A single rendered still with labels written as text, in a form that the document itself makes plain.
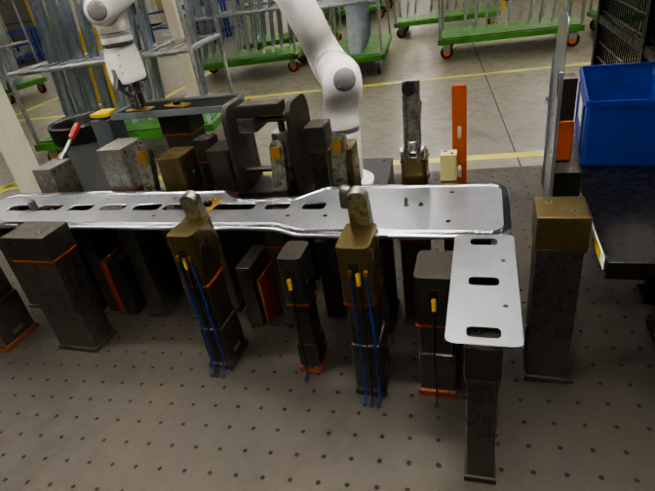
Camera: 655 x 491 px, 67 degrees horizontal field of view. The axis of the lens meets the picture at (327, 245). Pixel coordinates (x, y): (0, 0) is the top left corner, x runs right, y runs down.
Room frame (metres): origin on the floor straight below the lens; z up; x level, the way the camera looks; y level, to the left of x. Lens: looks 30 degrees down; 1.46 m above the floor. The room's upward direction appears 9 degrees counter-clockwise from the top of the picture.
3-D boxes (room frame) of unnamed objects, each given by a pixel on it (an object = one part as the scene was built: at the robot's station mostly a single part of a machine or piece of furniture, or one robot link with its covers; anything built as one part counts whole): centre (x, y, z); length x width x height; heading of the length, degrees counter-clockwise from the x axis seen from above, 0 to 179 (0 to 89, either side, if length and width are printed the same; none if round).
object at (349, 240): (0.73, -0.05, 0.87); 0.12 x 0.07 x 0.35; 160
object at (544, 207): (0.70, -0.39, 0.88); 0.08 x 0.08 x 0.36; 70
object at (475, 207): (1.07, 0.28, 1.00); 1.38 x 0.22 x 0.02; 70
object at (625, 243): (0.95, -0.65, 1.01); 0.90 x 0.22 x 0.03; 160
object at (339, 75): (1.53, -0.11, 1.10); 0.19 x 0.12 x 0.24; 6
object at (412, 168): (1.08, -0.24, 0.87); 0.10 x 0.07 x 0.35; 160
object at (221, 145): (1.29, 0.22, 0.89); 0.12 x 0.07 x 0.38; 160
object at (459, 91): (1.03, -0.32, 0.95); 0.03 x 0.01 x 0.50; 70
